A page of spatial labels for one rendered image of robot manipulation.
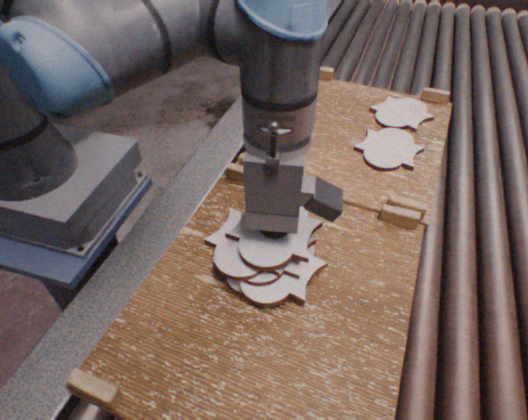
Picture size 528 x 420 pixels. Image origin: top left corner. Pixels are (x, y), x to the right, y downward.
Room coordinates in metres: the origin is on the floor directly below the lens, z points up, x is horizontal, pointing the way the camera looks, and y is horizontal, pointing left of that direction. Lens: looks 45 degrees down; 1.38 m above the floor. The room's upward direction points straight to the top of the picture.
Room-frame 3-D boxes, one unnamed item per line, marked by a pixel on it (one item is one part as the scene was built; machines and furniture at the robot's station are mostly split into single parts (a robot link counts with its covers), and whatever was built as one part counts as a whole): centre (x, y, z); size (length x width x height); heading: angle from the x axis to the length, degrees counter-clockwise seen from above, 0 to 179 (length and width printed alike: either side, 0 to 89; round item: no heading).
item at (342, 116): (0.67, -0.19, 0.93); 0.41 x 0.35 x 0.02; 156
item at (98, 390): (0.16, 0.18, 0.95); 0.06 x 0.02 x 0.03; 68
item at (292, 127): (0.35, -0.02, 1.17); 0.08 x 0.08 x 0.05
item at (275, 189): (0.34, -0.04, 1.09); 0.12 x 0.09 x 0.16; 82
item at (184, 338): (0.29, -0.02, 0.93); 0.41 x 0.35 x 0.02; 158
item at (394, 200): (0.44, -0.23, 0.95); 0.06 x 0.02 x 0.03; 66
